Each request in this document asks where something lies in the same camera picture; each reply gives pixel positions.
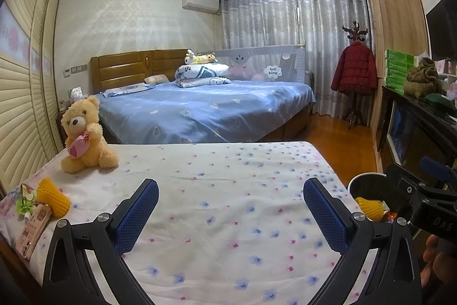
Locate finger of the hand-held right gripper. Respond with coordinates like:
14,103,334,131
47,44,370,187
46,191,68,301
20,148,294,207
385,163,431,220
419,156,457,191

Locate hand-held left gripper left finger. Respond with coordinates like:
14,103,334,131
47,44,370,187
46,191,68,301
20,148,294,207
45,178,160,305

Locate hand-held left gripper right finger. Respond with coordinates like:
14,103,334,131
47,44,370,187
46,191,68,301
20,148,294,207
303,177,424,305

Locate white waste bin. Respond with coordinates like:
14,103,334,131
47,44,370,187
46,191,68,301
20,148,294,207
348,173,397,223

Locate yellow foam fruit net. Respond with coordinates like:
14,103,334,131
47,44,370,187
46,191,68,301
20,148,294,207
37,177,72,219
355,197,388,222

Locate person's right hand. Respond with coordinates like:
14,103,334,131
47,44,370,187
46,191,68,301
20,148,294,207
421,234,457,288

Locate black cabinet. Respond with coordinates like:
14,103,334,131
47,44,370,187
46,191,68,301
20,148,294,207
378,85,457,180

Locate green cap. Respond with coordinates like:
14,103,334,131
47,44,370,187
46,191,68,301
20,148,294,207
423,93,452,113

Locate brown knitted cloth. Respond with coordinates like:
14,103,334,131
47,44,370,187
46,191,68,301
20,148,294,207
403,57,443,99

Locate long pink box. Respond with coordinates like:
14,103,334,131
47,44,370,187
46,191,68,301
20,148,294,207
15,203,53,250

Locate stack of green packets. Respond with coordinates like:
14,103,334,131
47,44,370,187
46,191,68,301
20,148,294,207
384,48,416,91

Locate green crumpled wrapper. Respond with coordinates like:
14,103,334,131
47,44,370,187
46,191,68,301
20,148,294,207
16,184,38,216

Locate wooden nightstand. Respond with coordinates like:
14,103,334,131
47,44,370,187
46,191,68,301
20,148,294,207
55,108,72,148

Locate yellow teddy bear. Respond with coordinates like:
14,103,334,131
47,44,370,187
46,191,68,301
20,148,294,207
60,95,120,174

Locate bed with blue sheet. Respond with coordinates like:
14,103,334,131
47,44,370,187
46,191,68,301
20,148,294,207
96,80,316,145

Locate blue printed pillow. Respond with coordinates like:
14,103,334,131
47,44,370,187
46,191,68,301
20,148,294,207
102,83,151,97

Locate red puffer jacket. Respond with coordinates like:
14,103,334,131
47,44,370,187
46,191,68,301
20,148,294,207
330,41,378,96

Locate black television screen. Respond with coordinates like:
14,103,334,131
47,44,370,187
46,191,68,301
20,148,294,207
426,0,457,59

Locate wooden headboard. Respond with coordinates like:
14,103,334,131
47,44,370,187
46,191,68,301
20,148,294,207
90,48,193,95

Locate folded blue white quilt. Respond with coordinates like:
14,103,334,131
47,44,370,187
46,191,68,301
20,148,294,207
175,63,232,89

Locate cream louvred closet doors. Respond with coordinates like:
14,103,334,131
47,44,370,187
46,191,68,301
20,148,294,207
0,0,70,198

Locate wooden coat rack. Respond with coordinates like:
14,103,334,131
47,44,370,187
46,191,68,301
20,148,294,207
341,20,370,130

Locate tall wooden wardrobe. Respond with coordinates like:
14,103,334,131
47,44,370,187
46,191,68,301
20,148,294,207
362,0,431,152

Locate yellow plush toy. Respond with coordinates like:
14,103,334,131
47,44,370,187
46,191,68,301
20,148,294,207
184,49,218,65

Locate grey patterned curtains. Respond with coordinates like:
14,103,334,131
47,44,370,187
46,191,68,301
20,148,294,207
220,0,375,118

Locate white air conditioner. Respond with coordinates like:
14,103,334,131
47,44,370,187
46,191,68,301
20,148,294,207
181,0,219,13

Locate grey mesh bed rail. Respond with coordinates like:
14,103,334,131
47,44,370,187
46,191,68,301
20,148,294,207
214,44,308,82

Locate wall switch panel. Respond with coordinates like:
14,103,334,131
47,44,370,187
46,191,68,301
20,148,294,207
63,64,88,77

